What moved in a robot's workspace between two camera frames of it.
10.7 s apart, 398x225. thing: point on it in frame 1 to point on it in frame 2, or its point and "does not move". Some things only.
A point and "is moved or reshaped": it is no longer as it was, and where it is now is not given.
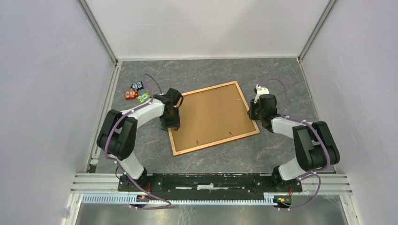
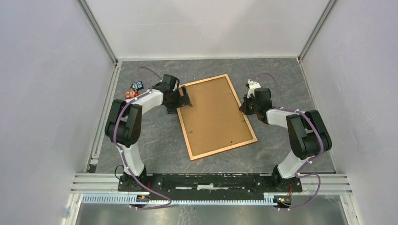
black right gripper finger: (254, 106) to (248, 101)
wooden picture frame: (210, 116) is moved or reshaped
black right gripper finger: (252, 113) to (243, 108)
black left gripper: (175, 123) to (184, 101)
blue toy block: (137, 85) does not move
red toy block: (131, 94) does not move
